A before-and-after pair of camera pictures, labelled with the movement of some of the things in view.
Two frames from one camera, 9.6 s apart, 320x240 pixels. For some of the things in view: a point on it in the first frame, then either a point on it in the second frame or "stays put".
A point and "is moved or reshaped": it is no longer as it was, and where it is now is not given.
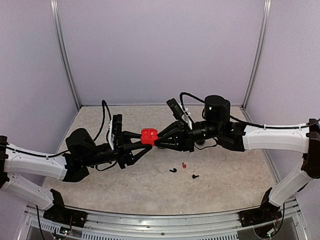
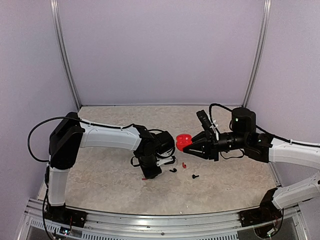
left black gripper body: x=120 y=154 → x=146 y=163
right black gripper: x=186 y=136 → x=210 y=148
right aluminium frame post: x=267 y=10 stays put
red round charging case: x=149 y=135 is moved or reshaped
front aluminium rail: x=290 y=225 stays put
